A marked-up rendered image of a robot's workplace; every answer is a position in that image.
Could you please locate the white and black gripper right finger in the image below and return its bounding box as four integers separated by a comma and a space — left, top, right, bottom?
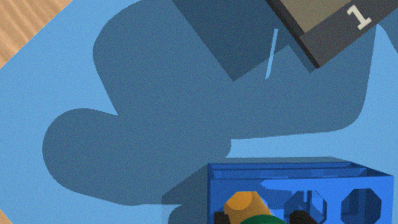
289, 210, 318, 224

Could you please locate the blue tube rack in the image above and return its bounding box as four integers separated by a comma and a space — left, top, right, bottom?
207, 162, 394, 224

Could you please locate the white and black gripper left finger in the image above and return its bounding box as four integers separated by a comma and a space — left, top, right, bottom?
214, 212, 231, 224

